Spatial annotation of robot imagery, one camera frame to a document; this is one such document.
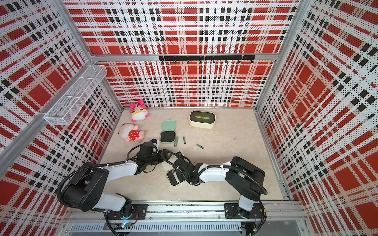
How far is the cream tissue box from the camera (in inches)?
42.5

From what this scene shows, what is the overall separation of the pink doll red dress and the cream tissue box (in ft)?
1.17

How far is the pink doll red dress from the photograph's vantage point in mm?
1001
